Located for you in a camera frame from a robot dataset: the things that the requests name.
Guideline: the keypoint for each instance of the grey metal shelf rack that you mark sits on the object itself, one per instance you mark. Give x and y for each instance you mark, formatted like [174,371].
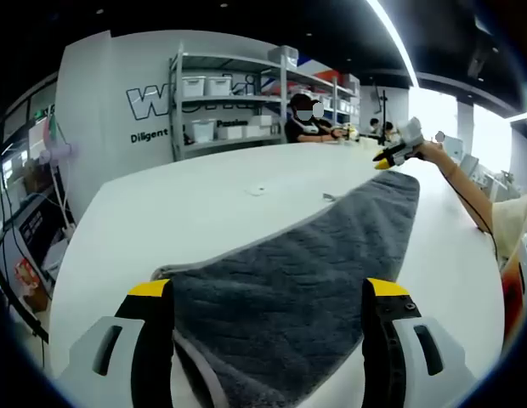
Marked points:
[319,78]
[229,100]

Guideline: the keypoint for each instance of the counter with dark front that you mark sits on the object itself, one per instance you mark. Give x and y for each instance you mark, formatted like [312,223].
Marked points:
[38,229]

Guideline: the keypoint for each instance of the black tripod stand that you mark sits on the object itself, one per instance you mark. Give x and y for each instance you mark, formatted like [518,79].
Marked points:
[383,115]

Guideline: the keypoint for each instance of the purple roll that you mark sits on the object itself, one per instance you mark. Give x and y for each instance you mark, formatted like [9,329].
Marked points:
[59,152]

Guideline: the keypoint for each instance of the long ceiling light strip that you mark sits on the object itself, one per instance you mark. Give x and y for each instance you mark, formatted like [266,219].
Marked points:
[395,35]

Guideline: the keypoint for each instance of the white table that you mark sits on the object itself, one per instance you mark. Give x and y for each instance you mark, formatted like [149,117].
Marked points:
[183,204]

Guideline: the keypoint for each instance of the grey towel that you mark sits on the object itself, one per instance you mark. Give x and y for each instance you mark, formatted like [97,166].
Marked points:
[297,276]

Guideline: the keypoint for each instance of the round white table grommet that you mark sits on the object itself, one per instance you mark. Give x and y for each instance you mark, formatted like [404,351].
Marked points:
[257,189]

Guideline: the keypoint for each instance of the person's red garment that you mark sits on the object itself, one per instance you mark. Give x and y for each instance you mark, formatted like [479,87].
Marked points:
[512,293]

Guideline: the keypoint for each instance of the orange cardboard box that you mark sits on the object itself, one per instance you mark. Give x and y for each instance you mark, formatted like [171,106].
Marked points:
[27,276]

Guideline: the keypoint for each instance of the red green hanging ribbon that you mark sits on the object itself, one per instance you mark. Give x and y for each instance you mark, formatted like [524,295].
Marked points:
[52,127]

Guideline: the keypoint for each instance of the metal shelf with white bins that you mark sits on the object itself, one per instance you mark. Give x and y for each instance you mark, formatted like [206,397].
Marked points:
[193,86]

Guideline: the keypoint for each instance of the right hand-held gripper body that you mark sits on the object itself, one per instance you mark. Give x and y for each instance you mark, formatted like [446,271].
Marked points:
[410,134]

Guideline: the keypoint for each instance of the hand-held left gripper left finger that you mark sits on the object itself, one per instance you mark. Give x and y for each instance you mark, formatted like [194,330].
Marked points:
[153,340]

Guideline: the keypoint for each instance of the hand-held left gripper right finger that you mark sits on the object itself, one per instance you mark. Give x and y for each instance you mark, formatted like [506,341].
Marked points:
[380,340]

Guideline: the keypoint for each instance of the person's right hand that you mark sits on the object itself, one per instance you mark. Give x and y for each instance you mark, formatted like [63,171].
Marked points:
[427,151]

